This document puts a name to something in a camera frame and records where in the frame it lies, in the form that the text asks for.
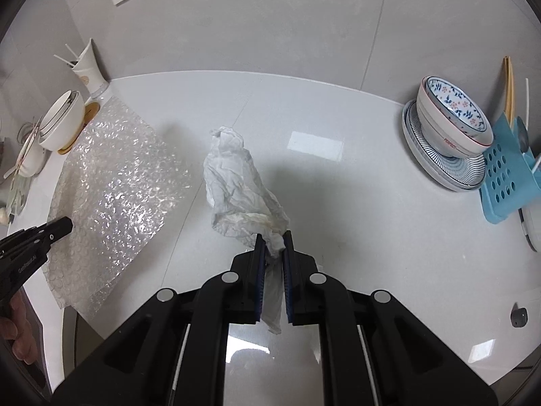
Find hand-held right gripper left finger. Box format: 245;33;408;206
51;233;268;406

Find blue floral bowl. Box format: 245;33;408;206
424;76;491;134

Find white tissue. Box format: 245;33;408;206
204;126;291;335

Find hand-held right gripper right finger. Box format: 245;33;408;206
282;230;499;406

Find round wooden coaster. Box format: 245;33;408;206
58;100;100;156

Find blue striped plate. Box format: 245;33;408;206
406;105;488;187

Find clear glass dish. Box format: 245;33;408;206
6;169;33;216

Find large white bowl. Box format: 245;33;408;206
39;93;86;152

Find white plate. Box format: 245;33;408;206
401;99;483;193

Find white bowl black rim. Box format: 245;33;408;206
41;90;82;136

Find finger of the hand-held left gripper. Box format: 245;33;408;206
0;216;73;263

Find tall white cup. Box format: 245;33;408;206
70;38;110;98

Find bubble wrap sheet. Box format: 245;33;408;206
44;97;193;324

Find white floral rice cooker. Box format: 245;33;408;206
519;207;541;253

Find blue utensil holder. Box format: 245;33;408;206
479;114;541;225

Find person's left hand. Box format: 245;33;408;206
0;294;38;364

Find bundle of wooden chopsticks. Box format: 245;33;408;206
502;56;517;128

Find metal spoon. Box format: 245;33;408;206
516;118;532;154

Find white bowl red print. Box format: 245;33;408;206
416;81;494;159

